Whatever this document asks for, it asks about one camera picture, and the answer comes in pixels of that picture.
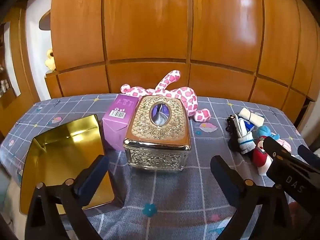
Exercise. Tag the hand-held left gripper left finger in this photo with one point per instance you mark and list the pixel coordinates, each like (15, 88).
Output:
(86, 187)

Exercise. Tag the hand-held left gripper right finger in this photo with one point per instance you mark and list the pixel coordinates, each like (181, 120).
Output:
(221, 176)

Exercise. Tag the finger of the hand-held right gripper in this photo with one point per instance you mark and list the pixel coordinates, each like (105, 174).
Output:
(275, 150)
(308, 157)

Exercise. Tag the pink fuzzy sock blue toe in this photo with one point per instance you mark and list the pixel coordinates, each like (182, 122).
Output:
(285, 143)
(263, 131)

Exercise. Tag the red white figure sock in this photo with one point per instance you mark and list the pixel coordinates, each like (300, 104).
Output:
(260, 157)

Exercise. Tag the white sock bundle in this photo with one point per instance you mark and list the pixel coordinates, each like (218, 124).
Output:
(246, 140)

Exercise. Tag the blue white tissue pack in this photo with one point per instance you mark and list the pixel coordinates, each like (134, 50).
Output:
(250, 127)

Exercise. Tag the white cloth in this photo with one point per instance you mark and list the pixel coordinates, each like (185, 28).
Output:
(252, 116)

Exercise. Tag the black sock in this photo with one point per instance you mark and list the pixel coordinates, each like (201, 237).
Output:
(232, 130)

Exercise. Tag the gold tin box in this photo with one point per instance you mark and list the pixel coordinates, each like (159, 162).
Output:
(62, 142)

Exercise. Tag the grey plaid bedsheet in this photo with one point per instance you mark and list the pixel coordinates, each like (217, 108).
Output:
(175, 192)

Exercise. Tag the purple carton box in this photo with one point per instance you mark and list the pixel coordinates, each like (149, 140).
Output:
(117, 125)

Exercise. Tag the ornate gold tissue box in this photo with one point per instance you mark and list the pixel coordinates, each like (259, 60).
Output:
(157, 135)

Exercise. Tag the pink spotted plush toy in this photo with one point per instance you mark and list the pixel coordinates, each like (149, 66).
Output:
(185, 95)

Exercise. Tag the yellow plush toy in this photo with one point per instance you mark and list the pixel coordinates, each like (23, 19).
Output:
(49, 61)

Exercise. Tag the wooden wardrobe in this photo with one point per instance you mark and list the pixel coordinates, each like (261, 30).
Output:
(150, 30)

